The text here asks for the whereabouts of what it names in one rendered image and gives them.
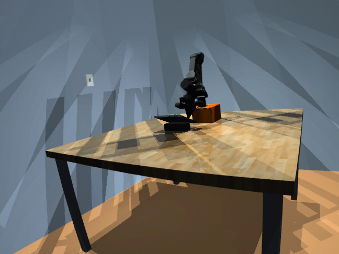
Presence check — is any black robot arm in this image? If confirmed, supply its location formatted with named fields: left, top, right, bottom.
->
left=179, top=52, right=208, bottom=106

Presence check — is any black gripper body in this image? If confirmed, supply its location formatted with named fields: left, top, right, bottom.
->
left=175, top=93, right=205, bottom=109

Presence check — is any grey switch panel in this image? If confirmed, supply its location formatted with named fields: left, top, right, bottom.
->
left=154, top=114, right=197, bottom=131

